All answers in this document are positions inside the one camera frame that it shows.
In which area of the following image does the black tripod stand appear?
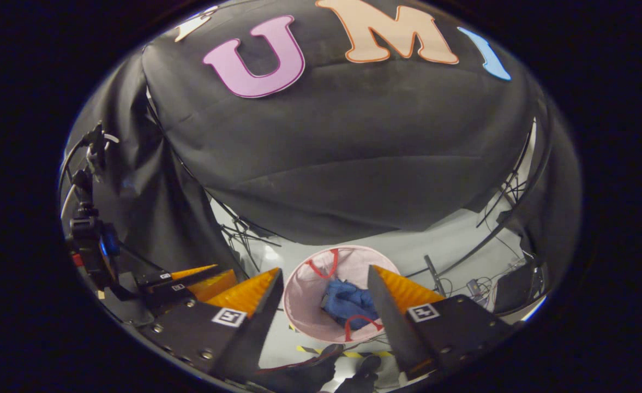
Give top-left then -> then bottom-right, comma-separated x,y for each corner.
212,196 -> 283,273

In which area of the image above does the blue knit garment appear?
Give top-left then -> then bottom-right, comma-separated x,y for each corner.
321,279 -> 381,331

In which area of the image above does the black rack stand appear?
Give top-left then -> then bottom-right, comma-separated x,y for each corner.
476,117 -> 537,230

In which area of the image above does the black box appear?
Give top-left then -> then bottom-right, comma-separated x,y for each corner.
494,262 -> 545,314

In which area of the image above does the black backdrop cloth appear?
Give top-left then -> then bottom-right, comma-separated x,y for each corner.
62,0 -> 583,273

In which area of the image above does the small grey power adapter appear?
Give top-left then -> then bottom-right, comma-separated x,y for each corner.
465,278 -> 488,301

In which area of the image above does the yellow black floor tape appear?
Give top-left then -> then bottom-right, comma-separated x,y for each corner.
296,344 -> 395,360

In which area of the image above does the pink laundry hamper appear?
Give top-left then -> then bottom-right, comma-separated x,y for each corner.
284,246 -> 403,344

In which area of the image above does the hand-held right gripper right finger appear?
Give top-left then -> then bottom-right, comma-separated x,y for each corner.
367,265 -> 520,382

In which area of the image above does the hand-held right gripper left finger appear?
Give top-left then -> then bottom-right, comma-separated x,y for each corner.
141,267 -> 285,383

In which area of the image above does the person's dark shoe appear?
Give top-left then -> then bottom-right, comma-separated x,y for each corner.
334,355 -> 382,393
255,344 -> 346,393

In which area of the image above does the black metal bar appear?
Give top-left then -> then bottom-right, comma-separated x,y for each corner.
423,254 -> 442,295

